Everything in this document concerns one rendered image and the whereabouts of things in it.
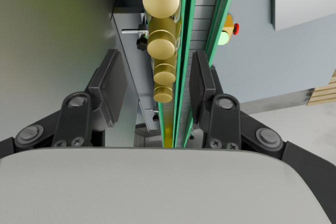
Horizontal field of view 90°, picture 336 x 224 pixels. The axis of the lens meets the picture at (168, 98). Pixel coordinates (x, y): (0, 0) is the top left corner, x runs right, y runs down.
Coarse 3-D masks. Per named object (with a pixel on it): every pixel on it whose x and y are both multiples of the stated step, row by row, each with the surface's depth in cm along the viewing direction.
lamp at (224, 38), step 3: (222, 30) 57; (222, 33) 56; (225, 33) 57; (222, 36) 56; (225, 36) 56; (219, 39) 57; (222, 39) 57; (225, 39) 57; (219, 42) 58; (222, 42) 58; (225, 42) 58
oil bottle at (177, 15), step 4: (180, 0) 23; (180, 4) 23; (144, 8) 24; (180, 8) 24; (176, 12) 24; (180, 12) 25; (148, 16) 24; (176, 16) 24; (180, 16) 25; (148, 20) 25; (176, 20) 25
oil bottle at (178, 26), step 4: (180, 20) 28; (176, 24) 27; (180, 24) 28; (176, 28) 27; (180, 28) 28; (176, 32) 27; (180, 32) 28; (176, 36) 27; (180, 36) 29; (176, 40) 28; (180, 40) 30; (176, 44) 29; (176, 48) 29
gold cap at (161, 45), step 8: (152, 24) 20; (160, 24) 20; (168, 24) 20; (152, 32) 20; (160, 32) 19; (168, 32) 20; (152, 40) 19; (160, 40) 19; (168, 40) 19; (152, 48) 20; (160, 48) 20; (168, 48) 20; (152, 56) 21; (160, 56) 21; (168, 56) 21
